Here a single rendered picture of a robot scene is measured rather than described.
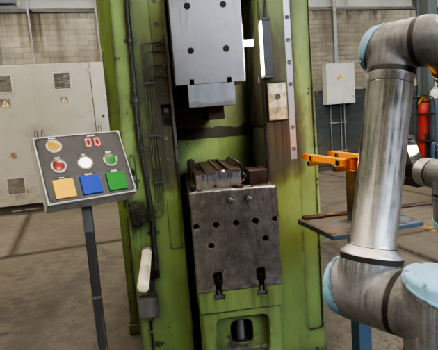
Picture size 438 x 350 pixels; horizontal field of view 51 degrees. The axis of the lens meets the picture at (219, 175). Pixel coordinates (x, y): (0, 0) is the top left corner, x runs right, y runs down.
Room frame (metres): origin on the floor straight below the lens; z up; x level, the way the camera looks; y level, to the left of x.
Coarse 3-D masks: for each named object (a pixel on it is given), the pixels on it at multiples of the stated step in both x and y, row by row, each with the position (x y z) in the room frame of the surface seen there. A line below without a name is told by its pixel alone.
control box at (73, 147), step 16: (32, 144) 1.74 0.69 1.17; (64, 144) 1.77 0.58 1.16; (80, 144) 1.80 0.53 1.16; (112, 144) 1.86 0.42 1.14; (48, 160) 1.71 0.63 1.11; (64, 160) 1.74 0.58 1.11; (96, 160) 1.79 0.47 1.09; (48, 176) 1.68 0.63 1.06; (64, 176) 1.70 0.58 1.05; (80, 176) 1.73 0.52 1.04; (128, 176) 1.81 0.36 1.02; (48, 192) 1.64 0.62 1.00; (80, 192) 1.69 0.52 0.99; (112, 192) 1.74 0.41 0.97; (128, 192) 1.78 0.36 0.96; (48, 208) 1.64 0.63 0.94; (64, 208) 1.69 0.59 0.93
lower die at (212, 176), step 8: (208, 160) 2.36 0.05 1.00; (224, 160) 2.35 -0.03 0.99; (192, 168) 2.22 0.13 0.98; (200, 168) 2.20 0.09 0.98; (208, 168) 2.10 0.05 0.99; (216, 168) 1.99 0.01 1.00; (232, 168) 2.01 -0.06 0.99; (200, 176) 1.97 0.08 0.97; (208, 176) 1.98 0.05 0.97; (216, 176) 1.98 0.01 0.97; (224, 176) 1.98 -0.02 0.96; (232, 176) 1.99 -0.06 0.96; (240, 176) 1.99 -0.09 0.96; (200, 184) 1.97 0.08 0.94; (208, 184) 1.98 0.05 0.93; (216, 184) 1.98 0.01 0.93; (224, 184) 1.98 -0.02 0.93; (232, 184) 1.99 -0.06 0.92
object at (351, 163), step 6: (306, 156) 1.95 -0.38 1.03; (318, 156) 1.85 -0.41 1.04; (324, 156) 1.82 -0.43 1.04; (330, 156) 1.81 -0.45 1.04; (330, 162) 1.76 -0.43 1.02; (342, 162) 1.68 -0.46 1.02; (348, 162) 1.64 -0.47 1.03; (354, 162) 1.62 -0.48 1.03; (348, 168) 1.64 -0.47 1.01; (354, 168) 1.62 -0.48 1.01
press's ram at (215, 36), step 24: (168, 0) 1.97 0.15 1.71; (192, 0) 1.98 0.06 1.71; (216, 0) 1.99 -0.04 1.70; (240, 0) 2.00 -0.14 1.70; (168, 24) 2.18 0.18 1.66; (192, 24) 1.97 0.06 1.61; (216, 24) 1.99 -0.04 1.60; (240, 24) 2.00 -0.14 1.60; (192, 48) 1.98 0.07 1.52; (216, 48) 1.99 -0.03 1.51; (240, 48) 2.00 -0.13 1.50; (192, 72) 1.97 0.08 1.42; (216, 72) 1.98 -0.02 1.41; (240, 72) 2.00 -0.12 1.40
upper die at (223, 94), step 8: (192, 88) 1.97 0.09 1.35; (200, 88) 1.98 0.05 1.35; (208, 88) 1.98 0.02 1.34; (216, 88) 1.98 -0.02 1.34; (224, 88) 1.99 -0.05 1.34; (232, 88) 1.99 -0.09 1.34; (184, 96) 2.28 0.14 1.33; (192, 96) 1.97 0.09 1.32; (200, 96) 1.98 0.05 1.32; (208, 96) 1.98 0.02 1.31; (216, 96) 1.98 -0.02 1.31; (224, 96) 1.99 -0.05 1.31; (232, 96) 1.99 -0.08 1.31; (184, 104) 2.35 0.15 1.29; (192, 104) 1.97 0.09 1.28; (200, 104) 1.98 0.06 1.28; (208, 104) 1.98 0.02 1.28; (216, 104) 1.98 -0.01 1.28; (224, 104) 1.99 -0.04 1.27; (232, 104) 1.99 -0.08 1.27
